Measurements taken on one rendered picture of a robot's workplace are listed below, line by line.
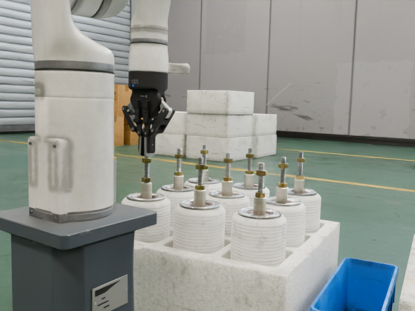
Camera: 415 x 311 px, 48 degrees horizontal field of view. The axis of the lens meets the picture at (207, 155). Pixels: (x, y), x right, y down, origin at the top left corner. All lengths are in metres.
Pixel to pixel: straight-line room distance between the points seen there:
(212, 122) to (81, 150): 3.05
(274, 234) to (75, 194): 0.36
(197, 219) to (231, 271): 0.11
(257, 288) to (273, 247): 0.07
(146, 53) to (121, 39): 6.55
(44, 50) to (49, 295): 0.27
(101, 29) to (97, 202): 6.64
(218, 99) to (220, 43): 3.68
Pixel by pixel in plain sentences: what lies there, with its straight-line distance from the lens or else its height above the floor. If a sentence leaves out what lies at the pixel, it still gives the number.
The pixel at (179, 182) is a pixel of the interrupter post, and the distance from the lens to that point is 1.01.
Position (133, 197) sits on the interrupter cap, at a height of 0.25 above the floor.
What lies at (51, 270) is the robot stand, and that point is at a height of 0.25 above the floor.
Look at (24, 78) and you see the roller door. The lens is 6.34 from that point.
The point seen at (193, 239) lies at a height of 0.20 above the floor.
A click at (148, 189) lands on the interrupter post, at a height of 0.27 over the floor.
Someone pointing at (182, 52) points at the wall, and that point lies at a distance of 7.58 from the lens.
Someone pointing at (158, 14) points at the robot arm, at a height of 0.60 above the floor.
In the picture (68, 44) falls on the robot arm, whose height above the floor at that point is 0.50.
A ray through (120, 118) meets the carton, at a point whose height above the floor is 0.27.
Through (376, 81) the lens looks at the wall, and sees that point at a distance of 6.11.
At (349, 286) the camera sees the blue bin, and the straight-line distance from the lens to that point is 1.07.
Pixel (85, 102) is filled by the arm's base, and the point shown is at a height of 0.44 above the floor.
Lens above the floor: 0.44
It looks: 6 degrees down
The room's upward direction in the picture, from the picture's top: 2 degrees clockwise
